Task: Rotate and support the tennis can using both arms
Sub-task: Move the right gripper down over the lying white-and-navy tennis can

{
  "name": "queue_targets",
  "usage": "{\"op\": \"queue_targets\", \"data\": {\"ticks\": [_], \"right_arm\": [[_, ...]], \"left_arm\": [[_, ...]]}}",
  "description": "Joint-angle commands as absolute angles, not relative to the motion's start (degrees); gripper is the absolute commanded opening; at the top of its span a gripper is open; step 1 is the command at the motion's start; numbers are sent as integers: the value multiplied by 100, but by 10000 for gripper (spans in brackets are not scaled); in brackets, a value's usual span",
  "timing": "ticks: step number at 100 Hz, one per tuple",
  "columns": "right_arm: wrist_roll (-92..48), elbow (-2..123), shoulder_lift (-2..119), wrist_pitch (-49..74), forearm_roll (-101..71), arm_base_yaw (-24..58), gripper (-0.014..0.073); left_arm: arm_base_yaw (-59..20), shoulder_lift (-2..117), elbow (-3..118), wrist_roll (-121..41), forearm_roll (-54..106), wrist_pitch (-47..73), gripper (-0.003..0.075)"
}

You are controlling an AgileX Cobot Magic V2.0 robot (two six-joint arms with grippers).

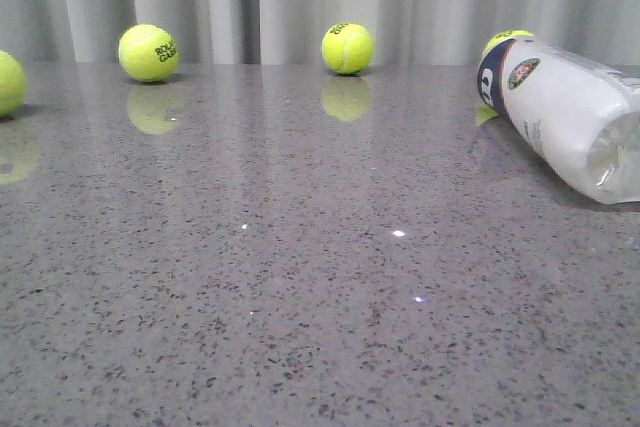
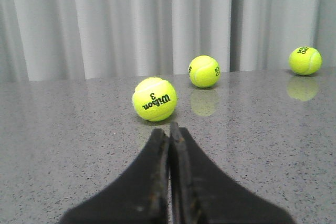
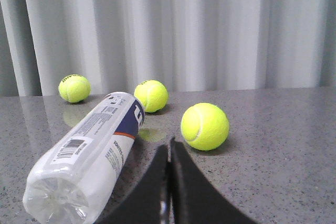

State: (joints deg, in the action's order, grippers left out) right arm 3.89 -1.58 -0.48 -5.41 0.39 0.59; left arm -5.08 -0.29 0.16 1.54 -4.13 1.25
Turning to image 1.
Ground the white Wilson tennis ball can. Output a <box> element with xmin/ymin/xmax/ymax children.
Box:
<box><xmin>476</xmin><ymin>36</ymin><xmax>639</xmax><ymax>204</ymax></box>

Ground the center tennis ball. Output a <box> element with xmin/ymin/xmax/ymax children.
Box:
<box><xmin>321</xmin><ymin>22</ymin><xmax>375</xmax><ymax>75</ymax></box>

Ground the Roland Garros tennis ball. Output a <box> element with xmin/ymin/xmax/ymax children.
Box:
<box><xmin>118</xmin><ymin>24</ymin><xmax>180</xmax><ymax>83</ymax></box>

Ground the right tennis ball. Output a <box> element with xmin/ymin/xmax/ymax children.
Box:
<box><xmin>482</xmin><ymin>29</ymin><xmax>534</xmax><ymax>56</ymax></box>

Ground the far-left tennis ball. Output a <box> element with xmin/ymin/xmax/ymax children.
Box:
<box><xmin>0</xmin><ymin>51</ymin><xmax>27</xmax><ymax>118</ymax></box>

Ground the grey pleated curtain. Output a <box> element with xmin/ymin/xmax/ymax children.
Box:
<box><xmin>1</xmin><ymin>0</ymin><xmax>639</xmax><ymax>65</ymax></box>

